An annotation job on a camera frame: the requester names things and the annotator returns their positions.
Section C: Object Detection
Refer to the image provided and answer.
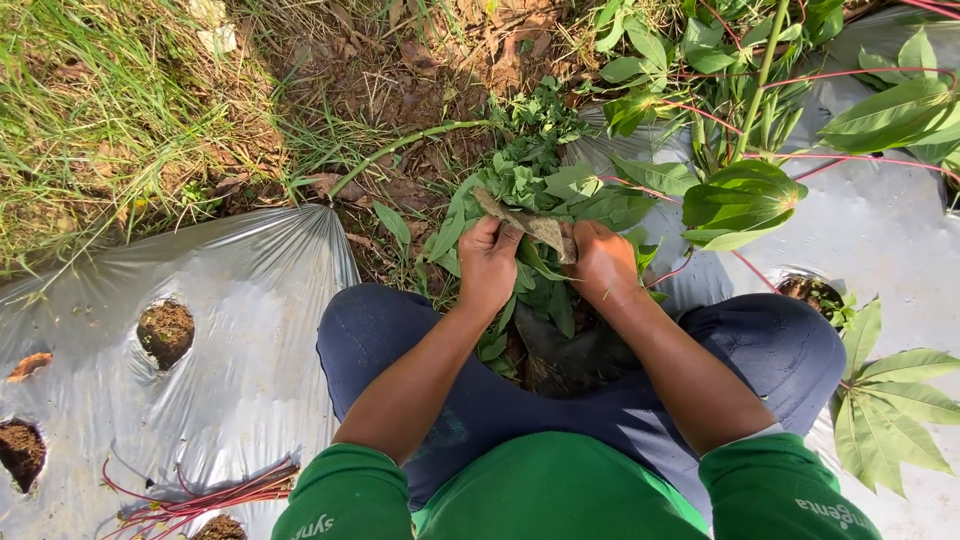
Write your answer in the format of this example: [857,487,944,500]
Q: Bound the person's left hand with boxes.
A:
[456,216,526,316]

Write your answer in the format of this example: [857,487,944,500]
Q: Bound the patch of green grass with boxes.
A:
[0,0,290,275]

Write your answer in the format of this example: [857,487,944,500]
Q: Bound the cut green cassava stem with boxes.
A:
[327,118,498,201]

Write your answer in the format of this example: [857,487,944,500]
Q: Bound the person's right hand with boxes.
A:
[562,219,646,310]

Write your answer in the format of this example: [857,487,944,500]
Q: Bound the tall cassava plant red stalks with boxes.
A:
[592,0,960,294]

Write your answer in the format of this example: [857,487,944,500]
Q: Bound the small-leaved green weed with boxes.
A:
[491,75,597,162]

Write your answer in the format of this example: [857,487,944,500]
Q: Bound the bundle of red leaf stalks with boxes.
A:
[97,453,303,540]

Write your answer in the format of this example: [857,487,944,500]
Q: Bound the silver plastic mulch sheet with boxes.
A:
[0,204,363,540]
[561,0,960,540]

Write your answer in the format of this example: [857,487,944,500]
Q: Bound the green long-sleeved sweater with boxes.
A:
[270,430,885,540]

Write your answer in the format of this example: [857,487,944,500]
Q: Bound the brown bark tie strip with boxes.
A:
[471,186,579,266]

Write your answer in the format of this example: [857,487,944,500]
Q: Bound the small cassava plant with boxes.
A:
[828,297,960,499]

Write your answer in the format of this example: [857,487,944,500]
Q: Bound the bundle of green cassava leaves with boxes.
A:
[416,146,663,378]

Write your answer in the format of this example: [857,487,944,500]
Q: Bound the small weed seedling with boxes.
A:
[813,288,858,330]

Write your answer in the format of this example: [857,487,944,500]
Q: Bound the black rubber boot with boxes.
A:
[513,300,648,400]

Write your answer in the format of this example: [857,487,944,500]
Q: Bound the dry orange fallen leaf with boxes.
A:
[6,351,54,384]

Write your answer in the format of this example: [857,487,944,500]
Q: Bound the dark blue trousers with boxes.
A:
[315,282,848,528]

